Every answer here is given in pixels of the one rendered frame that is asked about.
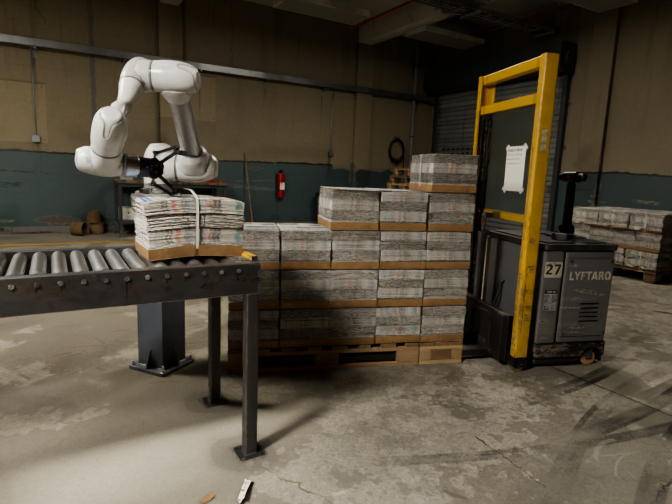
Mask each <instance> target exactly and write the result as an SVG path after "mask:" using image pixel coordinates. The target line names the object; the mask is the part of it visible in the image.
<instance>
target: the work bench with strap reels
mask: <svg viewBox="0 0 672 504"><path fill-rule="evenodd" d="M112 182H114V208H115V232H114V233H120V237H119V238H125V237H123V224H135V222H134V219H135V218H134V214H133V212H134V211H133V210H132V206H125V207H122V187H144V180H126V181H120V179H112ZM117 186H118V192H117ZM227 186H229V183H218V182H215V178H214V179H212V180H210V181H206V182H174V188H214V196H217V188H222V189H224V197H225V198H227ZM118 203H119V207H118ZM118 212H119V217H118Z"/></svg>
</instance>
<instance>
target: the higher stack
mask: <svg viewBox="0 0 672 504"><path fill-rule="evenodd" d="M477 158H479V157H478V156H475V155H460V154H424V155H422V154H421V155H413V156H412V160H411V161H412V162H411V164H410V165H411V167H410V170H412V171H410V182H409V183H418V184H419V186H420V184H436V185H466V186H476V184H477V178H478V177H477V171H475V170H477V168H478V167H477V165H478V163H477V162H478V159H477ZM422 192H426V193H427V194H429V195H428V199H427V200H428V204H427V205H428V206H427V211H426V212H427V215H426V223H428V224H473V220H474V219H473V218H474V217H473V216H474V213H475V212H474V211H475V206H474V205H475V204H474V203H475V199H474V198H475V195H471V193H455V192H429V191H422ZM425 232H426V233H427V234H426V237H427V238H426V242H425V250H426V251H427V252H426V260H425V261H426V265H427V262H469V261H470V252H471V251H470V249H471V248H470V247H471V244H470V243H471V242H470V241H471V236H470V235H471V233H469V232H470V231H427V230H426V231H425ZM423 270H424V271H425V274H424V275H425V276H424V283H423V284H424V285H423V291H422V293H423V294H422V299H453V298H466V296H467V292H468V291H467V287H468V286H467V285H468V276H467V274H468V270H466V269H426V268H425V269H423ZM420 307H421V308H420V309H421V310H420V314H421V322H420V323H421V324H420V335H421V336H423V335H451V334H463V333H464V332H463V328H464V324H463V323H464V320H465V319H464V317H465V315H466V307H465V306H464V305H440V306H420ZM417 343H418V346H419V356H418V364H438V363H459V362H461V355H462V346H463V345H462V343H463V341H438V342H417Z"/></svg>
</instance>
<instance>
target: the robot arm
mask: <svg viewBox="0 0 672 504"><path fill-rule="evenodd" d="M200 86H201V77H200V73H199V71H198V69H196V67H194V66H192V65H190V64H187V63H184V62H180V61H172V60H147V59H145V58H143V57H135V58H132V59H131V60H130V61H128V62H127V64H126V65H125V66H124V68H123V70H122V72H121V75H120V80H119V91H118V99H117V101H115V102H113V103H112V104H111V106H106V107H103V108H101V109H100V110H99V111H98V112H97V113H96V114H95V116H94V119H93V123H92V128H91V145H90V146H84V147H81V148H78V149H77V150H76V154H75V164H76V167H77V169H78V170H79V171H82V172H84V173H87V174H91V175H96V176H103V177H115V176H122V177H135V178H136V177H137V175H138V176H139V177H143V178H144V188H141V189H139V190H138V191H135V194H168V195H170V196H172V197H174V195H178V193H181V194H180V195H182V194H184V193H185V191H187V192H191V191H190V190H187V189H181V188H174V182H175V181H183V182H206V181H210V180H212V179H214V178H215V177H217V174H218V160H217V159H216V157H214V156H213V155H212V154H208V152H207V151H206V149H205V148H204V147H203V146H201V145H200V143H199V138H198V133H197V129H196V124H195V118H194V113H193V109H192V104H191V97H192V94H195V93H196V92H197V91H198V90H199V89H200ZM143 92H160V93H161V95H162V96H163V97H164V98H165V99H166V101H168V103H169V107H170V110H171V114H172V118H173V122H174V125H175V129H176V133H177V137H178V141H179V144H180V148H181V149H180V150H179V148H178V145H174V146H170V145H168V144H165V143H156V144H150V145H149V146H148V148H147V149H146V151H145V154H144V157H138V155H137V154H130V153H125V152H124V153H123V152H122V148H123V147H124V143H125V141H126V139H127V134H128V126H129V123H128V120H127V118H126V117H125V115H127V114H128V113H130V111H131V110H132V108H133V107H134V105H135V103H136V102H137V100H138V99H139V98H140V96H141V95H142V94H143ZM173 149H175V151H174V152H173Z"/></svg>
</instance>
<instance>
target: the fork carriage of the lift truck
mask: <svg viewBox="0 0 672 504"><path fill-rule="evenodd" d="M466 298H467V300H466V305H464V306H465V307H466V315H465V317H464V319H465V320H464V323H463V324H464V328H463V332H464V333H465V334H466V335H467V336H469V340H470V341H471V342H473V343H474V344H480V345H482V346H483V347H484V348H486V349H487V353H488V354H489V355H491V356H492V357H494V358H495V359H496V360H498V361H499V360H504V361H505V357H506V347H507V337H508V328H509V318H510V314H508V313H506V312H505V311H503V310H501V309H499V308H497V307H495V306H493V305H491V304H489V303H487V302H485V301H484V300H482V299H480V298H478V297H476V296H474V295H472V294H470V293H468V292H467V296H466Z"/></svg>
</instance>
